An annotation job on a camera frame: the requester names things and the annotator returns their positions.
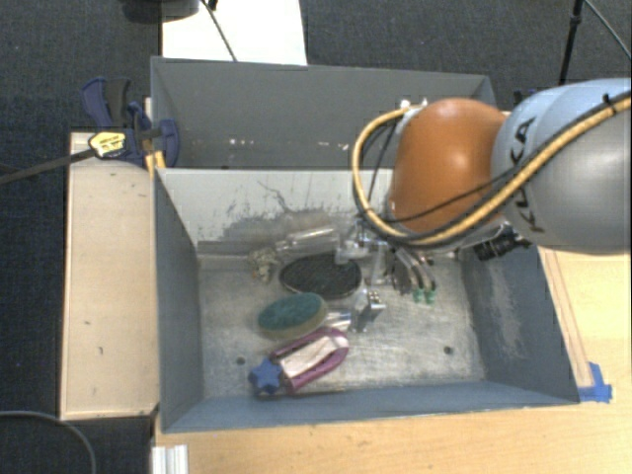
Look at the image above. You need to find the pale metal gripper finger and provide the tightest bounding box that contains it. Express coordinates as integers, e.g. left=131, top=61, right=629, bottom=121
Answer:
left=325, top=288, right=389, bottom=335
left=334, top=223, right=389, bottom=286

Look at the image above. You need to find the black round disc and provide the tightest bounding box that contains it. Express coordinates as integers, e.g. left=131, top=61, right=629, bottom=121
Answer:
left=278, top=253, right=363, bottom=301

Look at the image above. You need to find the clear plastic bottle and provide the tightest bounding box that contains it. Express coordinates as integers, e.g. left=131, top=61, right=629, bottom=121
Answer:
left=275, top=228, right=343, bottom=259

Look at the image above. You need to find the grey metal bin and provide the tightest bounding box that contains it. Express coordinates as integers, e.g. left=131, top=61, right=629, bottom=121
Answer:
left=149, top=55, right=582, bottom=435

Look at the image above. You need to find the purple horseshoe-shaped holder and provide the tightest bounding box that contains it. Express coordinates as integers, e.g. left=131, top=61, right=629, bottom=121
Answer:
left=268, top=326, right=351, bottom=395

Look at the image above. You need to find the green round sponge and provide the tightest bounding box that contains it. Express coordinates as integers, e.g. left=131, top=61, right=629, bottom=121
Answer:
left=257, top=291, right=329, bottom=341

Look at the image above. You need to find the grey-brown crumpled lump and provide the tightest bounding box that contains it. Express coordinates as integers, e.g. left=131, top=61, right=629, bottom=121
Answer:
left=246, top=247, right=280, bottom=283

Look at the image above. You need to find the blue star-shaped knob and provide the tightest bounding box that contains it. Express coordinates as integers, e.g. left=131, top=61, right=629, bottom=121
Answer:
left=247, top=357, right=288, bottom=399

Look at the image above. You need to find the pale wood board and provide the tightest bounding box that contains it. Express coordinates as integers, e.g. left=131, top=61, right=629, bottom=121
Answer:
left=58, top=130, right=162, bottom=422

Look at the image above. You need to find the black cylinder on white bracket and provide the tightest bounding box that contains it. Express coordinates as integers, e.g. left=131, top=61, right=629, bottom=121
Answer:
left=472, top=223, right=533, bottom=264

